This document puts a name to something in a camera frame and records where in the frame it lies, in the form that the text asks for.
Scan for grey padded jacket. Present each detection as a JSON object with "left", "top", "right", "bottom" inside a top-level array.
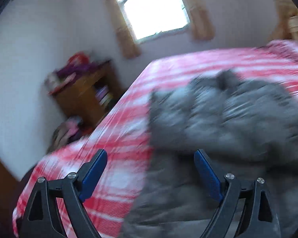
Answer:
[{"left": 120, "top": 69, "right": 298, "bottom": 238}]

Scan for wooden desk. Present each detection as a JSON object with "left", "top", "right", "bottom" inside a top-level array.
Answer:
[{"left": 48, "top": 61, "right": 126, "bottom": 129}]

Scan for purple cloth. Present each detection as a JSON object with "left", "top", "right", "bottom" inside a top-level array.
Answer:
[{"left": 56, "top": 63, "right": 97, "bottom": 77}]

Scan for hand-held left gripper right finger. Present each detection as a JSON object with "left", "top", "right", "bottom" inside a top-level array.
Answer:
[{"left": 194, "top": 149, "right": 282, "bottom": 238}]

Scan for cream headboard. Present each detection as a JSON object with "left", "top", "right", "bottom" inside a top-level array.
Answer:
[{"left": 287, "top": 15, "right": 298, "bottom": 41}]

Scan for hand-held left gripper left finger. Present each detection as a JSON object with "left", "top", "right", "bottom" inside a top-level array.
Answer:
[{"left": 19, "top": 149, "right": 108, "bottom": 238}]

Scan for beige curtain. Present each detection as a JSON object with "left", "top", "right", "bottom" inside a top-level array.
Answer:
[
  {"left": 99, "top": 0, "right": 142, "bottom": 59},
  {"left": 179, "top": 0, "right": 215, "bottom": 40}
]

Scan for bed with red plaid sheet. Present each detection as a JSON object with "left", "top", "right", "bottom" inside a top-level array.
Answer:
[{"left": 12, "top": 40, "right": 298, "bottom": 238}]

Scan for red gift box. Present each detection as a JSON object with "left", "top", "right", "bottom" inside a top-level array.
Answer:
[{"left": 67, "top": 52, "right": 90, "bottom": 65}]

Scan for pink floral blanket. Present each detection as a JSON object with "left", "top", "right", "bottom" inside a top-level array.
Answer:
[{"left": 258, "top": 40, "right": 298, "bottom": 65}]

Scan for brown wooden furniture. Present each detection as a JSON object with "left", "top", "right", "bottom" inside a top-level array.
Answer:
[{"left": 0, "top": 149, "right": 23, "bottom": 228}]

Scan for stack of books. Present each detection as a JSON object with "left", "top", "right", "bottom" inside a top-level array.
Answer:
[{"left": 96, "top": 85, "right": 113, "bottom": 106}]

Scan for beige patterned cloth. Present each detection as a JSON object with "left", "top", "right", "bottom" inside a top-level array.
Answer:
[{"left": 273, "top": 0, "right": 292, "bottom": 40}]

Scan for window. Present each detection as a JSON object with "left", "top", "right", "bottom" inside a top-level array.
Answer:
[{"left": 113, "top": 0, "right": 190, "bottom": 40}]

